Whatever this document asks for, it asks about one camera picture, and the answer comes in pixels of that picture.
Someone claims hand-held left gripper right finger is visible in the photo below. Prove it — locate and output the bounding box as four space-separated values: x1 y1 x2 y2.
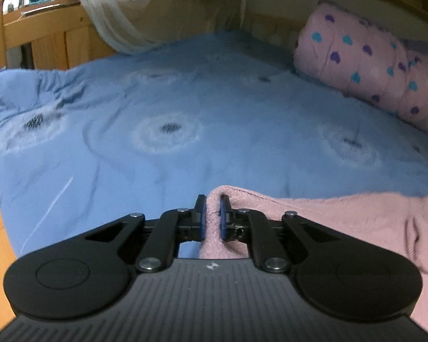
219 194 340 274

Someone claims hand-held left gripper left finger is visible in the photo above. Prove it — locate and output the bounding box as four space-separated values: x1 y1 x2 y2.
84 194 207 274

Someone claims pink knitted sweater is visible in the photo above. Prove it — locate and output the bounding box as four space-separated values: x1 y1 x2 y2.
199 184 428 336

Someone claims blue dandelion print bed sheet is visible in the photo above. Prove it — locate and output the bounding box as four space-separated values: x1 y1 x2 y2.
0 30 428 260

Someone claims pink heart print quilt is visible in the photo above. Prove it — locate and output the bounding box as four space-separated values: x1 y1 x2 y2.
293 0 428 137

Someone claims white mosquito net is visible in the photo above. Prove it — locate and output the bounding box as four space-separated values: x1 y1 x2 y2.
75 0 248 56

